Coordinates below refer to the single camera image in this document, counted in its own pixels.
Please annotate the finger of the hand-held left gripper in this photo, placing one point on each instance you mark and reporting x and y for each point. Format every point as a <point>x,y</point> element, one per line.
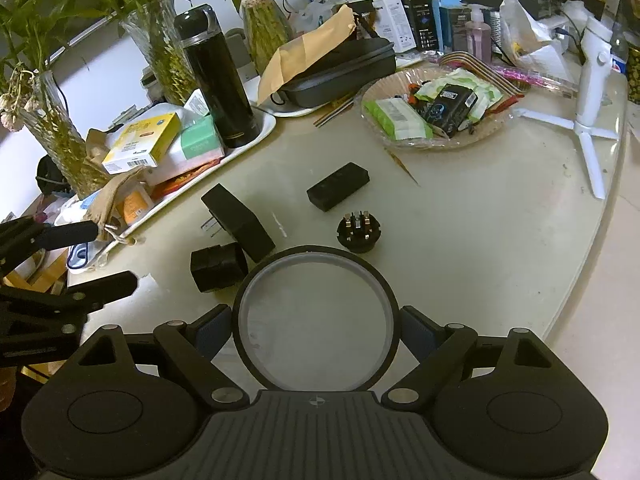
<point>105,287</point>
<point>70,234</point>

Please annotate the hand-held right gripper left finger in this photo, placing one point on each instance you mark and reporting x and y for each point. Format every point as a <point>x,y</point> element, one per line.
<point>215,330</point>

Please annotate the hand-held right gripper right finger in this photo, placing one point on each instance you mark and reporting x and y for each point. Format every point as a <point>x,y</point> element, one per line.
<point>417,332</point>

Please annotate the black cube adapter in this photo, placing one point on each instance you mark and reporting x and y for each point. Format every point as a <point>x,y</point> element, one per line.
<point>217,267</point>

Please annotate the round black-rimmed lid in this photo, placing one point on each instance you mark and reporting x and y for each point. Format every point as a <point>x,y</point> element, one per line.
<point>312,320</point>

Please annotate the black power adapter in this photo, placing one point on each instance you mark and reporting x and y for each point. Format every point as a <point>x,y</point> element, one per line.
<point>240,225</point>

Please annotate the small black rectangular box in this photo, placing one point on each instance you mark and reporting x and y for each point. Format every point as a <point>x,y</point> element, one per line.
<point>340,185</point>

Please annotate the orange packet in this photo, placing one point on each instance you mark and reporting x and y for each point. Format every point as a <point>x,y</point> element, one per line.
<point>135,205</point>

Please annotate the glass vase with bamboo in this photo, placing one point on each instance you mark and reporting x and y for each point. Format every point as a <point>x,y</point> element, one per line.
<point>165,60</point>
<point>265,30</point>
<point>60,145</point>

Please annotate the yellow medicine box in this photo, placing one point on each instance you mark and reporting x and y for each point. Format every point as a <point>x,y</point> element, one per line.
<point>142,142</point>

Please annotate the red flat packet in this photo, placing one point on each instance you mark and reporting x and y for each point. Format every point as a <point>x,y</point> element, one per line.
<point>180,180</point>

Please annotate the green tissue pack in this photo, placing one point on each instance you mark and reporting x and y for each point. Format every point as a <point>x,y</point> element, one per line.
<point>200,140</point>

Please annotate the thin wooden stick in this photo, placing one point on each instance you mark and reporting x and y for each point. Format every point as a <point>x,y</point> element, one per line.
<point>402,165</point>

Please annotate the white tray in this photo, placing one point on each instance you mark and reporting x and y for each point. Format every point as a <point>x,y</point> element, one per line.
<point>255,135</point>

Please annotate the clear tray of snacks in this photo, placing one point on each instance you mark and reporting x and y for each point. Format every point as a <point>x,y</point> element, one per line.
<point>480,132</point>

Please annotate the green wipes packet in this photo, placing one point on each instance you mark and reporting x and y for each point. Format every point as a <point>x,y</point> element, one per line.
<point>400,120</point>

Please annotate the black thermos bottle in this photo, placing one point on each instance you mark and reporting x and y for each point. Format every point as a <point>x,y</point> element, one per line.
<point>220,75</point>

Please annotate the black packet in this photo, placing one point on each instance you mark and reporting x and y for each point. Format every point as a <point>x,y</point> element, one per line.
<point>452,105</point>

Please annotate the wooden chopsticks pair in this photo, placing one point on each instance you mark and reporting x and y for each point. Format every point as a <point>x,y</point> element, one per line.
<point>335,112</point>

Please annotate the white and green packet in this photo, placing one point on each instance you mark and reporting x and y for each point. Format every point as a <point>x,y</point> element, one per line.
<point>475,82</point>

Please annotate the pink glitter wand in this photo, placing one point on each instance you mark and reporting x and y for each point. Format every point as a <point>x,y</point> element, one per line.
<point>530,77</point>

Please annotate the brown paper envelope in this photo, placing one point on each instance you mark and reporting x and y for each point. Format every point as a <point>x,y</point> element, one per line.
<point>305,55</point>

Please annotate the white gimbal tripod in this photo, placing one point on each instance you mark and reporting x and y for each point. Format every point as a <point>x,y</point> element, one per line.
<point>590,85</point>

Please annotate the pink liquid bottle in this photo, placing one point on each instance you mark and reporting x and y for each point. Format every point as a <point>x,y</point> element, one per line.
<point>477,35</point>

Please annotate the black product box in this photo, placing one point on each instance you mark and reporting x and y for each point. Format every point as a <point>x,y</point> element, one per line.
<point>421,15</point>

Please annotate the white product box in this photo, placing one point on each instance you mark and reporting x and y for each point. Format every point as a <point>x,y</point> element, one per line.
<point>392,15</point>

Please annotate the blue product box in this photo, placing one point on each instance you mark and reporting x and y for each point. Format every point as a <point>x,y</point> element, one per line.
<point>447,15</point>

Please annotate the white plastic bag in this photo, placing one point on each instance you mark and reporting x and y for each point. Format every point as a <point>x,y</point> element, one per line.
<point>525,25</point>

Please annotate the cola bottle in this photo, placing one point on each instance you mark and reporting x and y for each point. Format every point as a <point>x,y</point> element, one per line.
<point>619,50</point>

